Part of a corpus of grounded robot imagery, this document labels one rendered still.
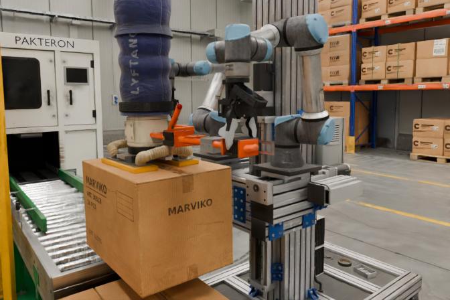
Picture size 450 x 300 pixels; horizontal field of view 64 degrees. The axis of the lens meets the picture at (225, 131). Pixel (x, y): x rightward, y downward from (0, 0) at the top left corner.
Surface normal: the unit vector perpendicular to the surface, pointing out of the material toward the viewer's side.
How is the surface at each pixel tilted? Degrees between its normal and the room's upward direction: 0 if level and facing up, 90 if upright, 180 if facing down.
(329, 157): 90
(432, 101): 90
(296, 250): 90
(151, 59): 68
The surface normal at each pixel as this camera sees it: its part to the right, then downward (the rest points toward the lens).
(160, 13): 0.77, 0.19
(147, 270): 0.61, 0.06
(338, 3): -0.78, 0.07
